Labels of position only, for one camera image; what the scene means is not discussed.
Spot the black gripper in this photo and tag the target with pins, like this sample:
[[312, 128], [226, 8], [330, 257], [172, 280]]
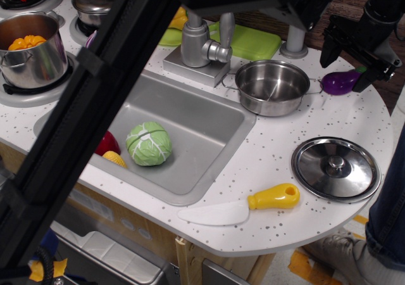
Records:
[[366, 40]]

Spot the purple toy eggplant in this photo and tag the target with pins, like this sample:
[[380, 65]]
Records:
[[340, 83]]

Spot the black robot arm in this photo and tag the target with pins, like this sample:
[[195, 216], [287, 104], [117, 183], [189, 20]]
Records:
[[107, 71]]

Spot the shallow steel pan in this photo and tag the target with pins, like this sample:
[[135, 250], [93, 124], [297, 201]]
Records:
[[272, 88]]

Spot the steel pot lid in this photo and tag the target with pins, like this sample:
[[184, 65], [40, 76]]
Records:
[[336, 169]]

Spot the small lidded steel pot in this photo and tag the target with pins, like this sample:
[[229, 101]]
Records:
[[92, 12]]

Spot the tall steel pot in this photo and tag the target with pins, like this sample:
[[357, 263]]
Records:
[[37, 66]]

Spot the green cutting board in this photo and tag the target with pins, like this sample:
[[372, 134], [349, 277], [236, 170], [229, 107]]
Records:
[[252, 44]]

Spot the silver toy faucet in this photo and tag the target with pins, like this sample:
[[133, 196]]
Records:
[[199, 57]]

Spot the grey toy sink basin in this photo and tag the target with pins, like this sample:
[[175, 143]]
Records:
[[205, 130]]

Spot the blue jeans leg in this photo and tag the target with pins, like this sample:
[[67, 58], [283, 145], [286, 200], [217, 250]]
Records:
[[385, 228]]

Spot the yellow toy bell pepper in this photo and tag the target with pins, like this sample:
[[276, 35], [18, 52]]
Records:
[[179, 20]]

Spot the light green toy plate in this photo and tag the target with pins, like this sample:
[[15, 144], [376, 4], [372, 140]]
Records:
[[171, 37]]

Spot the grey sneaker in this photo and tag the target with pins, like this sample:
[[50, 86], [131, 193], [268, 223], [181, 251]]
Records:
[[342, 252]]

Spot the green toy cabbage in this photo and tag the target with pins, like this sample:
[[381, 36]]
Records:
[[149, 144]]

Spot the red toy pepper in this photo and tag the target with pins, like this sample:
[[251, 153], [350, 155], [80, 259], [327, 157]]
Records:
[[107, 143]]

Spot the yellow toy corn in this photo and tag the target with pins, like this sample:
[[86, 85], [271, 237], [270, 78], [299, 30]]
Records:
[[115, 158]]

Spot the purple toy onion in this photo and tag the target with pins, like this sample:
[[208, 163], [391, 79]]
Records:
[[90, 39]]

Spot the wooden toy kitchen cabinet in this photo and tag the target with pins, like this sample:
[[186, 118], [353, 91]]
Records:
[[138, 234]]

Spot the orange toy pumpkin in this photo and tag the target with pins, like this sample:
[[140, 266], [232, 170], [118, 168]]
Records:
[[29, 41]]

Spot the grey stove burner front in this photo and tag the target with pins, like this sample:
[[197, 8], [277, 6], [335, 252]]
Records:
[[27, 98]]

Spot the grey support post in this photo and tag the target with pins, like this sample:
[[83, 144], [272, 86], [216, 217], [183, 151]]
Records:
[[294, 47]]

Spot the yellow handled toy knife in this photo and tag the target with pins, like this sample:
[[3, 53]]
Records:
[[281, 196]]

